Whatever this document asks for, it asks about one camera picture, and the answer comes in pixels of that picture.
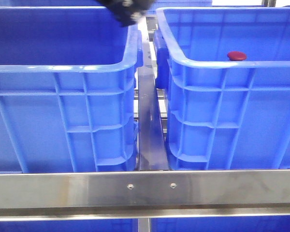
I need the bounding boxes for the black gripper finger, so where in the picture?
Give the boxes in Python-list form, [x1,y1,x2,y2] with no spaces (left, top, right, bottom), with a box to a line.
[97,0,146,27]
[133,0,155,11]

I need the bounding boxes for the red mushroom push button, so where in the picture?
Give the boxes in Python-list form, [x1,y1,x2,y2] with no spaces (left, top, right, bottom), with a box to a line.
[227,51,247,61]

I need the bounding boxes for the far right blue crate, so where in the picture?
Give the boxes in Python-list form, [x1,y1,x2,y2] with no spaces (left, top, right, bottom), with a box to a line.
[147,0,213,13]

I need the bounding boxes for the left blue plastic crate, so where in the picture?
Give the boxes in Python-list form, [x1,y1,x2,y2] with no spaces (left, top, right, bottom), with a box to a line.
[0,7,143,174]

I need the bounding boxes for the blue plastic crate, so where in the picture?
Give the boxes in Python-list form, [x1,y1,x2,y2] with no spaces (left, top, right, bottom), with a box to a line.
[155,7,290,170]
[0,7,143,174]

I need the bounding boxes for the far left blue crate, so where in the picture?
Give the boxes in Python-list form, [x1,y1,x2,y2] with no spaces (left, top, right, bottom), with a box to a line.
[9,0,102,6]

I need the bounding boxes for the right blue plastic crate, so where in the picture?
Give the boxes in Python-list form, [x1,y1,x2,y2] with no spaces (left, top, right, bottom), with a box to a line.
[155,7,290,170]

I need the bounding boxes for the steel centre divider bar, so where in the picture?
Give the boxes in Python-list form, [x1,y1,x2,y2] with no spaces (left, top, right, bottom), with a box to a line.
[138,39,169,171]

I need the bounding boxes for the lower left blue crate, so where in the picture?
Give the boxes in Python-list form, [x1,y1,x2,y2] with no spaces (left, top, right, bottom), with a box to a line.
[0,219,138,232]

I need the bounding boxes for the lower right blue crate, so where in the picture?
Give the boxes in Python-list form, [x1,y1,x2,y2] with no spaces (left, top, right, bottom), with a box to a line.
[151,216,290,232]

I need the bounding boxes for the left rail screw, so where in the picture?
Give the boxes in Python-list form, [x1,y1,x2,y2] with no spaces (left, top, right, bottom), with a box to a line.
[127,184,134,190]

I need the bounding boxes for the rail screw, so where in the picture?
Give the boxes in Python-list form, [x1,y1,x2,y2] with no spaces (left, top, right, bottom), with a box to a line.
[170,183,177,189]
[127,184,134,190]

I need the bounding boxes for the right rail screw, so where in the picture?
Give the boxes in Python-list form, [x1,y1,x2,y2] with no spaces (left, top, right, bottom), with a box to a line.
[170,183,177,189]

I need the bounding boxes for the steel vertical rack post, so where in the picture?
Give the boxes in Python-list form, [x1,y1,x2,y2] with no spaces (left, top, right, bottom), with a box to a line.
[138,218,151,232]

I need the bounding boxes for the steel front rack rail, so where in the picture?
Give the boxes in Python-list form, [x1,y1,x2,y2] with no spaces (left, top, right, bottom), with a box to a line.
[0,170,290,221]

